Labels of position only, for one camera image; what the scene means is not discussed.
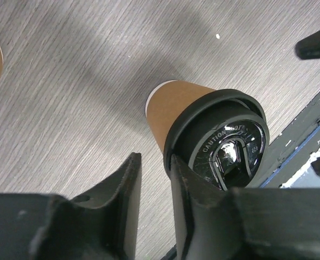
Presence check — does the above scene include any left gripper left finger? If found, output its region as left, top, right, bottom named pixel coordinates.
left=72, top=153, right=142, bottom=259

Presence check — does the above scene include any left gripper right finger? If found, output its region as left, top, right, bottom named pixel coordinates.
left=170, top=155, right=247, bottom=259

